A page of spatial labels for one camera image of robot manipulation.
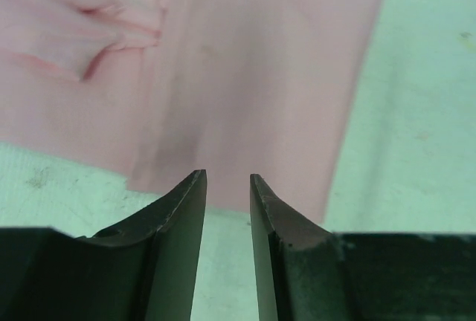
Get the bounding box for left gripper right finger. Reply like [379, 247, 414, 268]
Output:
[250, 174, 475, 321]

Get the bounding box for pink t shirt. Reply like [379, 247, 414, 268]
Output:
[1, 0, 382, 222]

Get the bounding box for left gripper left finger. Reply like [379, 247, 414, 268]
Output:
[1, 170, 207, 320]

